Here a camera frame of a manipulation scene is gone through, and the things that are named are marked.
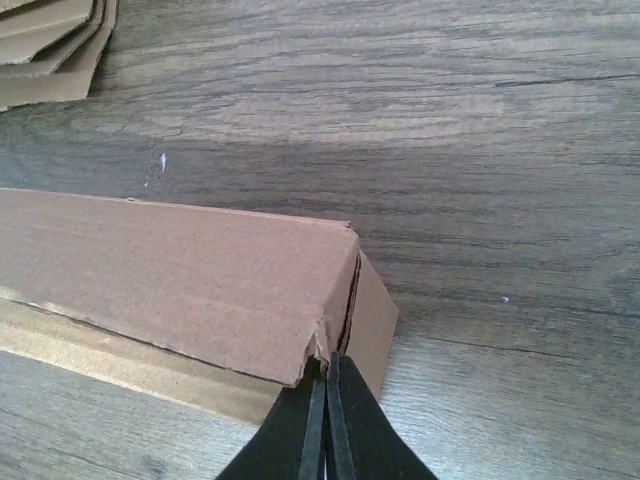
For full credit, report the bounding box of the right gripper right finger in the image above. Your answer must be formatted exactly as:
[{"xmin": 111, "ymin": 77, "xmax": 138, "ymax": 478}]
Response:
[{"xmin": 325, "ymin": 352, "xmax": 435, "ymax": 479}]

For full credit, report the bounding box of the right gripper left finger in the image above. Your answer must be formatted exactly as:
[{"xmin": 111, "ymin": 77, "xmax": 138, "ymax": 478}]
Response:
[{"xmin": 217, "ymin": 360, "xmax": 326, "ymax": 480}]

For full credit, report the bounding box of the cardboard box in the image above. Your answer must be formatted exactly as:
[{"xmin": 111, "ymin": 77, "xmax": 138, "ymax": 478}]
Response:
[{"xmin": 1, "ymin": 188, "xmax": 398, "ymax": 424}]

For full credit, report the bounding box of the stack of flat cardboard blanks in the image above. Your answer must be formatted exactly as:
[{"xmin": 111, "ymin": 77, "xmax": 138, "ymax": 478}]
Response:
[{"xmin": 1, "ymin": 0, "xmax": 118, "ymax": 111}]

